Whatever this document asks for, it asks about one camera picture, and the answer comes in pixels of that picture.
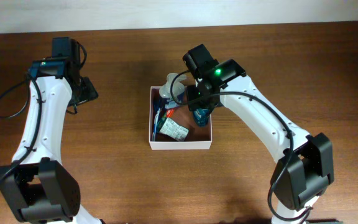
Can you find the pink cardboard box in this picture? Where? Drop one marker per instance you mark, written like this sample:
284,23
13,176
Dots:
197,138

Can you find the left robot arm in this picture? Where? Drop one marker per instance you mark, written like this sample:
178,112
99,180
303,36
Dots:
36,186

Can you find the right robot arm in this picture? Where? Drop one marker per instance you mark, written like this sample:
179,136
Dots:
304,163

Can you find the teal mouthwash bottle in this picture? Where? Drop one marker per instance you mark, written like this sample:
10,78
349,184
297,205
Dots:
201,116

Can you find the red green toothpaste tube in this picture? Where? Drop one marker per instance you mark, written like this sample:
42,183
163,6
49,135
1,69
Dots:
168,113

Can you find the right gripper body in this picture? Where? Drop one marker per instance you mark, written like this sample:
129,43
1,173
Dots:
197,94

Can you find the dark blue foam pump bottle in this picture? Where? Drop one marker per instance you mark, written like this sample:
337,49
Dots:
172,92

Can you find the white green soap packet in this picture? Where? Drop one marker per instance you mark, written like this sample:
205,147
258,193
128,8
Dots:
174,130

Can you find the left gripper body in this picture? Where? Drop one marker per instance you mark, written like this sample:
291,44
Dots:
87,92

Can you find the blue white toothbrush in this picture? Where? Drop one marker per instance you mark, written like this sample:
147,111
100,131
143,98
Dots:
156,119

